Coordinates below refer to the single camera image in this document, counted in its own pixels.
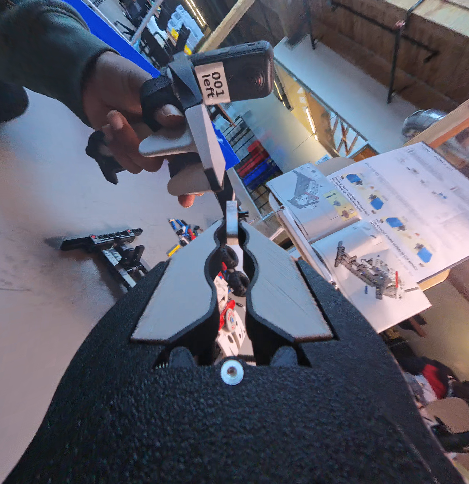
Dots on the toy truck chassis model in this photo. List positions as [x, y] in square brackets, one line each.
[113, 257]

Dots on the pile of small toy pieces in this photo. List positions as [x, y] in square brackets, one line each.
[185, 230]

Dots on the person's left forearm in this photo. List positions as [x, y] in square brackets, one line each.
[37, 45]

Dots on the person's left hand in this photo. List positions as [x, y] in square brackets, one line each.
[113, 98]

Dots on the wooden post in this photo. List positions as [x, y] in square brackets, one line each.
[226, 24]

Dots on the white book stand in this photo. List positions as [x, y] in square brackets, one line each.
[295, 230]

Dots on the grey toy disc with sticker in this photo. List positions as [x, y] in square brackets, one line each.
[230, 320]

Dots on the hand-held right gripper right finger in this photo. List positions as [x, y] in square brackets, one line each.
[287, 298]

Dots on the white toy beam piece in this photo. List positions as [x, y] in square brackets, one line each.
[231, 223]

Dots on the black office chair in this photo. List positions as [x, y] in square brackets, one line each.
[158, 45]

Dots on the blue storage bin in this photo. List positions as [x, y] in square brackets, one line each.
[113, 37]

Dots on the black padded armrest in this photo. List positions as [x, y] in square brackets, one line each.
[7, 102]

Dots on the frosted glass partition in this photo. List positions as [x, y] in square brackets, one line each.
[279, 128]

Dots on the stack of coloured bins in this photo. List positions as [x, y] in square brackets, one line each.
[257, 166]

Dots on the whiteboard on stand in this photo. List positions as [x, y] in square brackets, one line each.
[143, 22]

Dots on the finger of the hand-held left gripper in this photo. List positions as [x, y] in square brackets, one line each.
[206, 143]

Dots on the printed instruction sheet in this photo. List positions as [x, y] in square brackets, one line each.
[419, 204]

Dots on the toy instruction booklet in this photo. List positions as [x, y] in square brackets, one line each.
[351, 264]

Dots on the yellow toy axle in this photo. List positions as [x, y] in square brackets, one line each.
[173, 250]

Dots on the black toy tire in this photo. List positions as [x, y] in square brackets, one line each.
[229, 257]
[239, 283]

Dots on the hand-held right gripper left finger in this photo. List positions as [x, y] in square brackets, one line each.
[174, 298]

